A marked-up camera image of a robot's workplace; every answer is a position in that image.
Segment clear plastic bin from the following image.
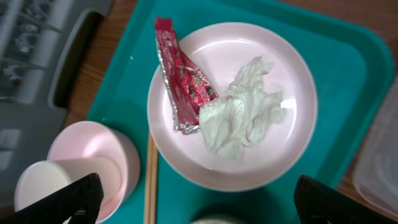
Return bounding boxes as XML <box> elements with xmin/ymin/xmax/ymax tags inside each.
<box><xmin>353</xmin><ymin>80</ymin><xmax>397</xmax><ymax>217</ymax></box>

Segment grey bowl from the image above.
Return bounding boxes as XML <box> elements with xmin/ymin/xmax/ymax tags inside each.
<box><xmin>190</xmin><ymin>217</ymin><xmax>246</xmax><ymax>224</ymax></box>

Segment teal plastic tray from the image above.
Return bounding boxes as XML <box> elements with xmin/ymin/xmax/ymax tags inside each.
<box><xmin>88</xmin><ymin>1</ymin><xmax>394</xmax><ymax>223</ymax></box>

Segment white tissue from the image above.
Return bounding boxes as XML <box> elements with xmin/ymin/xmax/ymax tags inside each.
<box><xmin>199</xmin><ymin>57</ymin><xmax>284</xmax><ymax>159</ymax></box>

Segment wooden chopstick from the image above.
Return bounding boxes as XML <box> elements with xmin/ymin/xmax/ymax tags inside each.
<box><xmin>144</xmin><ymin>133</ymin><xmax>159</xmax><ymax>224</ymax></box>

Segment pink round plate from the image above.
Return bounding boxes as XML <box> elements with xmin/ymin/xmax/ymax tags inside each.
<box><xmin>147</xmin><ymin>22</ymin><xmax>318</xmax><ymax>192</ymax></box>

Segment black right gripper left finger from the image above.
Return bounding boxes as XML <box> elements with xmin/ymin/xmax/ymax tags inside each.
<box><xmin>1</xmin><ymin>173</ymin><xmax>104</xmax><ymax>224</ymax></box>

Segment white paper cup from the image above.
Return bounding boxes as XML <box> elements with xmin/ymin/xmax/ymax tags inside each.
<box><xmin>14</xmin><ymin>157</ymin><xmax>121</xmax><ymax>211</ymax></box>

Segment grey dishwasher rack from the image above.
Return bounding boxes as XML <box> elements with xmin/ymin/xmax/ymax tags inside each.
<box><xmin>1</xmin><ymin>0</ymin><xmax>113</xmax><ymax>208</ymax></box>

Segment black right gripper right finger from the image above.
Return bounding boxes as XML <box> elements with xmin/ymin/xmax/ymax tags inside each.
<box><xmin>294</xmin><ymin>175</ymin><xmax>397</xmax><ymax>224</ymax></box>

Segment red foil sauce packet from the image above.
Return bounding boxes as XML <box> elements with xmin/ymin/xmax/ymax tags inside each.
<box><xmin>154</xmin><ymin>17</ymin><xmax>218</xmax><ymax>135</ymax></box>

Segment pink plastic bowl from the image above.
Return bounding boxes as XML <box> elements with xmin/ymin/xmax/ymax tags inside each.
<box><xmin>47</xmin><ymin>121</ymin><xmax>141</xmax><ymax>223</ymax></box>

